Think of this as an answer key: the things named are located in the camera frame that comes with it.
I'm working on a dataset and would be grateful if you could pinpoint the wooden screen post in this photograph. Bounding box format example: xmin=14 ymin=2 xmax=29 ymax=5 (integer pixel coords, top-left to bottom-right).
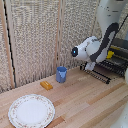
xmin=53 ymin=0 xmax=64 ymax=72
xmin=0 ymin=0 xmax=16 ymax=90

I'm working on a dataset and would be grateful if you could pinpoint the white flat board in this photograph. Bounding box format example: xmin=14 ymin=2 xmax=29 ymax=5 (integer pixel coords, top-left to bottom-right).
xmin=109 ymin=99 xmax=128 ymax=128

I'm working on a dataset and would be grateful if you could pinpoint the orange rectangular block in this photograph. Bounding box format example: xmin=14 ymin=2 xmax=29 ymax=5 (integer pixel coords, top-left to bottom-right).
xmin=39 ymin=80 xmax=54 ymax=91

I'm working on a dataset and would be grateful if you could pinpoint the woven divider screen panel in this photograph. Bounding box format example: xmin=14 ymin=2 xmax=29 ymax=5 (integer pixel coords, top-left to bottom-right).
xmin=59 ymin=0 xmax=128 ymax=69
xmin=6 ymin=0 xmax=61 ymax=88

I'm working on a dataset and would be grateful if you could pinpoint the white floral rimmed plate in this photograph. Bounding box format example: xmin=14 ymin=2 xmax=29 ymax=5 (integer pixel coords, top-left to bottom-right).
xmin=7 ymin=93 xmax=56 ymax=128

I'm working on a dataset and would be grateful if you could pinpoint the blue cup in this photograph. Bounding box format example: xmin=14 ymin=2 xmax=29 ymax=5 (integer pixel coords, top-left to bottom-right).
xmin=55 ymin=66 xmax=68 ymax=84

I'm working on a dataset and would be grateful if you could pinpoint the yellow bowl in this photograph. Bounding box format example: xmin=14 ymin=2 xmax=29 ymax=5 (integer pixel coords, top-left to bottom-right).
xmin=106 ymin=49 xmax=116 ymax=60

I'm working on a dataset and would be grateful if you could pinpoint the black dish rack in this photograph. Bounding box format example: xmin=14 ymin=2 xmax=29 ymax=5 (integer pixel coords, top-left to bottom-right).
xmin=94 ymin=37 xmax=128 ymax=80

